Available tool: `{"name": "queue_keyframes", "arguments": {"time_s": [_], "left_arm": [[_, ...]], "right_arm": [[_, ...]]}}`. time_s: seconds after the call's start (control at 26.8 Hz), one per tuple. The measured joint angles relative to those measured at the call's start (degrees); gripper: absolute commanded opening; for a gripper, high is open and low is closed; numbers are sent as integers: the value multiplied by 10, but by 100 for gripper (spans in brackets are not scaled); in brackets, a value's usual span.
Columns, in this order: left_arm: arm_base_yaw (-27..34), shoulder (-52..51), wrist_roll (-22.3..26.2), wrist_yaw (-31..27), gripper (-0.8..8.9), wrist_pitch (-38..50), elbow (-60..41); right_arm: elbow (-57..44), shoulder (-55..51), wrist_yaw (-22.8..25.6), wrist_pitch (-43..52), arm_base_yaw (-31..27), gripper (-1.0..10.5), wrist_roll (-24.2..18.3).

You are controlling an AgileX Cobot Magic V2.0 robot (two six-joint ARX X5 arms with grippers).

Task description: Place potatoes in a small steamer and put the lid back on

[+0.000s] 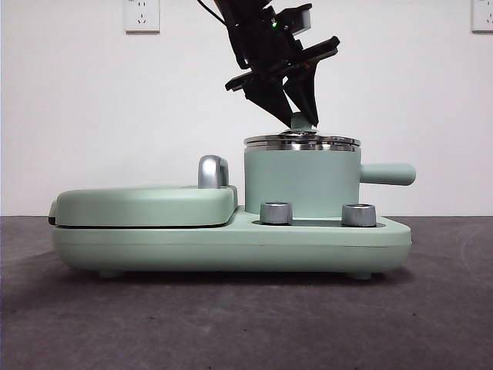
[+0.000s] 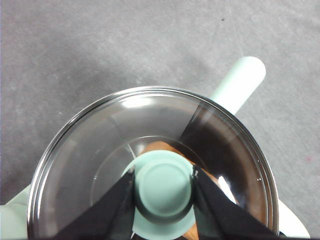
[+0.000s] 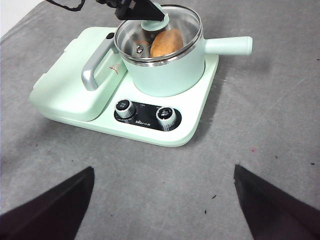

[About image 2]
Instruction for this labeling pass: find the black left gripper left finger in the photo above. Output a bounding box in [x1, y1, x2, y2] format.
[51, 171, 138, 240]

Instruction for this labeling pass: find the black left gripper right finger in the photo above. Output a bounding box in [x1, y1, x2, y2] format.
[192, 164, 279, 240]

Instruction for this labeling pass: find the glass lid with green knob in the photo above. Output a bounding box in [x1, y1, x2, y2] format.
[26, 86, 280, 240]

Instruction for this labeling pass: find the brown potato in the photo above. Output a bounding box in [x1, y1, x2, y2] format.
[141, 140, 240, 240]

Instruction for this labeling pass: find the green breakfast machine base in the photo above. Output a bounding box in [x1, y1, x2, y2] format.
[0, 183, 312, 240]

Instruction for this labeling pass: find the green steamer pot with handle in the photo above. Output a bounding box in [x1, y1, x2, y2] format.
[26, 56, 280, 240]

